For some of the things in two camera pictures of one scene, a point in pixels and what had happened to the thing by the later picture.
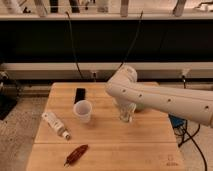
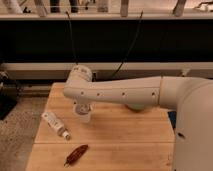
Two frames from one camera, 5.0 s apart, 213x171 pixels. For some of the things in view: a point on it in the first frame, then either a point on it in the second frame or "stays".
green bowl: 139,107 stays
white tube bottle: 57,124 stays
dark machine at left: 9,91 stays
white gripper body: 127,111 to 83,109
